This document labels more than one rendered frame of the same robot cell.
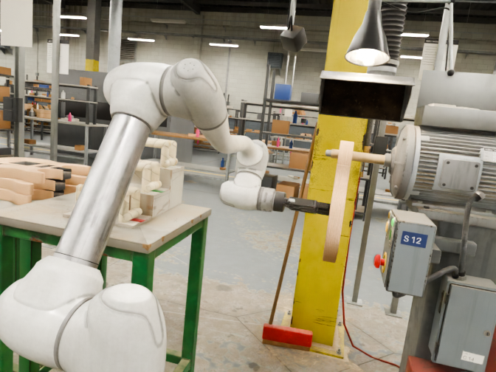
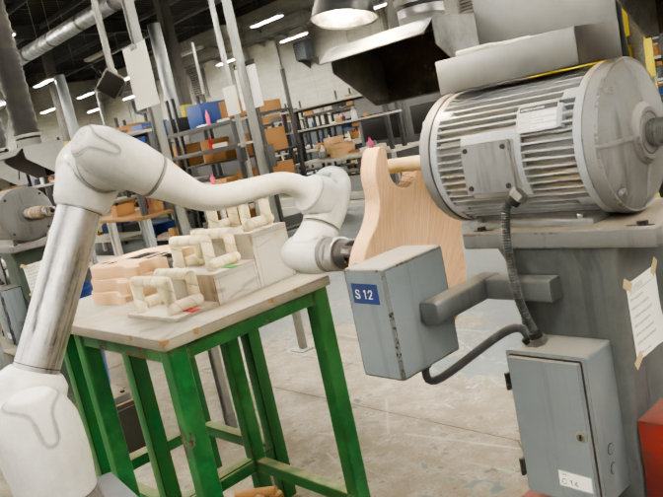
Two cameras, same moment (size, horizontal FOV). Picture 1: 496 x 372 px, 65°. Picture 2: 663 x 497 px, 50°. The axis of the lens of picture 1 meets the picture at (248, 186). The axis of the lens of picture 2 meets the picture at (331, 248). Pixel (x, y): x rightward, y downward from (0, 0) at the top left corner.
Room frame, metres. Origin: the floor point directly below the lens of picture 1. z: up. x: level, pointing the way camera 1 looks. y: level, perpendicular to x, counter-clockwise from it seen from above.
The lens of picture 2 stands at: (0.00, -1.11, 1.37)
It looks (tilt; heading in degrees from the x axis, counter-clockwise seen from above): 10 degrees down; 36
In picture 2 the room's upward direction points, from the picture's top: 12 degrees counter-clockwise
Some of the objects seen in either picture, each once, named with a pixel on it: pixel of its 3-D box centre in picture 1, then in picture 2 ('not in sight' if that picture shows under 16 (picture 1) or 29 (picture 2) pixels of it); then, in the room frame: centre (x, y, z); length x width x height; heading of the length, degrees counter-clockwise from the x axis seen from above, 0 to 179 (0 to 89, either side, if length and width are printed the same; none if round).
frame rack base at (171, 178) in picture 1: (147, 183); (246, 255); (1.67, 0.44, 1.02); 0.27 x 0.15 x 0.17; 81
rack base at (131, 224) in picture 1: (108, 216); (172, 310); (1.37, 0.49, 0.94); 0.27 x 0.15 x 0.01; 81
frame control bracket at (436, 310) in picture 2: (426, 246); (462, 297); (1.13, -0.55, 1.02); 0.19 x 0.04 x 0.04; 167
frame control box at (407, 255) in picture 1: (427, 261); (444, 322); (1.07, -0.54, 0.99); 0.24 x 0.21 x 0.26; 77
